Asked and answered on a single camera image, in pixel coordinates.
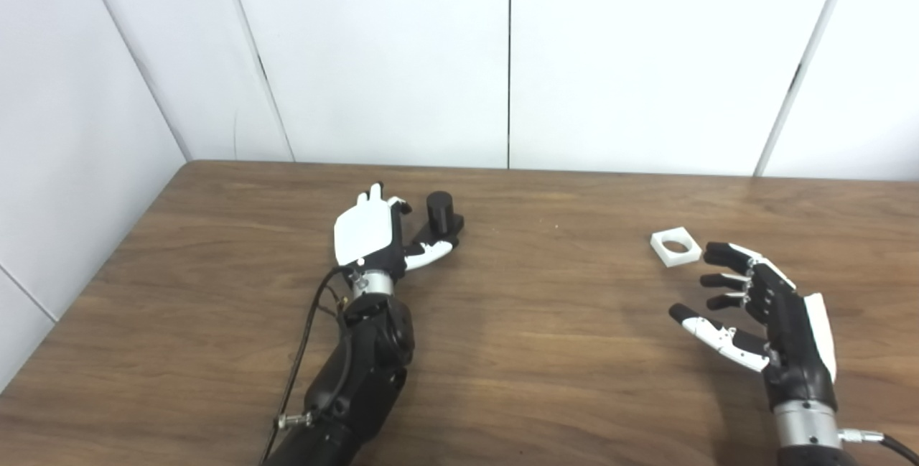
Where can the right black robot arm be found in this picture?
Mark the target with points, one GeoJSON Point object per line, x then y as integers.
{"type": "Point", "coordinates": [808, 430]}

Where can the white square piece with hole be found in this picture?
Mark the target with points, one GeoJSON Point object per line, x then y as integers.
{"type": "Point", "coordinates": [688, 252]}

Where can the black peg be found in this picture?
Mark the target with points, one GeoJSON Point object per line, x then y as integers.
{"type": "Point", "coordinates": [439, 211]}

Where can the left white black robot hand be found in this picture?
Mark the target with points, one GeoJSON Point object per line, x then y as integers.
{"type": "Point", "coordinates": [366, 232]}

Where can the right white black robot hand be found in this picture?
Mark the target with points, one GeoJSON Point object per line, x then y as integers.
{"type": "Point", "coordinates": [793, 344]}

